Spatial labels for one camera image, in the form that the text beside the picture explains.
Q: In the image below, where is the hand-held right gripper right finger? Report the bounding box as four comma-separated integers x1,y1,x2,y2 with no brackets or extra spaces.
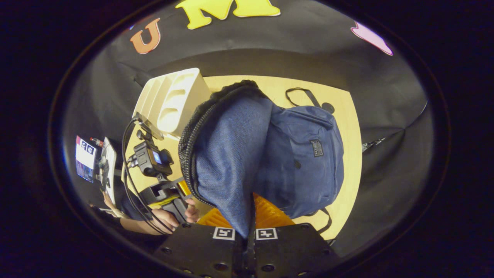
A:
249,193,340,278

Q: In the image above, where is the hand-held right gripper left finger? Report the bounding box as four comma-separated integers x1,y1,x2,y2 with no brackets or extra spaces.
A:
154,208,244,278

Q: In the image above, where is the blue schoolbag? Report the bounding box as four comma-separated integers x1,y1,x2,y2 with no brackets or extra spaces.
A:
178,80,345,238

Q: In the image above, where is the white plastic bookshelf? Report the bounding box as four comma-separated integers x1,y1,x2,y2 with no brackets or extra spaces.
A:
133,68,212,139

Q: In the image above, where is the white curved device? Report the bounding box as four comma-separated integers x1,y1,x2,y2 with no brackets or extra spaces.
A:
100,137,117,205

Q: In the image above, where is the white and blue printed board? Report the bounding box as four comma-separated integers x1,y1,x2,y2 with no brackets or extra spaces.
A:
75,135,98,183

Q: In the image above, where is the black backdrop cloth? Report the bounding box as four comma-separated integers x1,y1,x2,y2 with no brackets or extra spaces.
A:
64,0,435,255

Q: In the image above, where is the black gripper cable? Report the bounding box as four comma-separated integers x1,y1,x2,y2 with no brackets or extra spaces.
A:
122,116,176,236

